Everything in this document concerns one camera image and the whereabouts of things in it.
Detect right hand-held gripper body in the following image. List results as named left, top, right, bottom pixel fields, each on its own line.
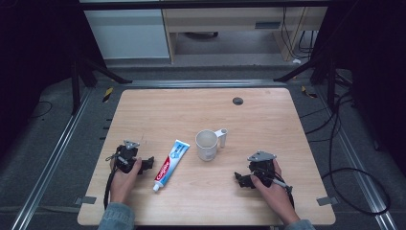
left=246, top=149, right=278, bottom=189

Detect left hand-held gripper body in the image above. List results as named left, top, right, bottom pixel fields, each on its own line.
left=113, top=139, right=145, bottom=175

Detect person's left hand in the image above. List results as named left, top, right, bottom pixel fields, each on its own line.
left=109, top=157, right=144, bottom=206

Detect person's right hand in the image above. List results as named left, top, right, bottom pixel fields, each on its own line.
left=250, top=158, right=302, bottom=226

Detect toothpaste tube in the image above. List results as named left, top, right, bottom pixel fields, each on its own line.
left=151, top=139, right=192, bottom=193

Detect grey tape piece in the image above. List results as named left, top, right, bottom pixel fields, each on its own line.
left=74, top=195, right=98, bottom=206
left=316, top=195, right=339, bottom=207

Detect yellow and black tape strip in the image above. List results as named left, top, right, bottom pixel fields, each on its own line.
left=301, top=85, right=319, bottom=100
left=101, top=86, right=115, bottom=104

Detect black metal stand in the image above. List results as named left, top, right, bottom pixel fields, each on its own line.
left=70, top=56, right=134, bottom=117
left=273, top=54, right=355, bottom=113

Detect white cabinet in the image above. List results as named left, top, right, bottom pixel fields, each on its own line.
left=83, top=9, right=170, bottom=60

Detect light wooden desk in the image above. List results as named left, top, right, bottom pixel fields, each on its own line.
left=161, top=7, right=329, bottom=64

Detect right hand-held gripper cable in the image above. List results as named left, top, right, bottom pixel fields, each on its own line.
left=271, top=172, right=296, bottom=210

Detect hand-held gripper cable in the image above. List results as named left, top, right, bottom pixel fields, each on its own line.
left=271, top=172, right=296, bottom=210
left=102, top=152, right=129, bottom=211

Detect left hand-held gripper cable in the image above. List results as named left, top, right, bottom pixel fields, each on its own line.
left=102, top=152, right=129, bottom=211

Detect white cup with handle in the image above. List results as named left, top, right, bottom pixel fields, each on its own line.
left=194, top=127, right=229, bottom=162

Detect long black floor cable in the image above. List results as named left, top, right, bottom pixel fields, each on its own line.
left=300, top=90, right=393, bottom=216

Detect metal floor rail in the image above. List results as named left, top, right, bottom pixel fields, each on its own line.
left=10, top=88, right=93, bottom=230
left=314, top=87, right=399, bottom=230
left=125, top=79, right=288, bottom=89

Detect thin black floor cable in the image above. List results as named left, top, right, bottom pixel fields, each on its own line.
left=29, top=100, right=54, bottom=120

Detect hanging black cables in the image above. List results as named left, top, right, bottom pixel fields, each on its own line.
left=280, top=7, right=317, bottom=61

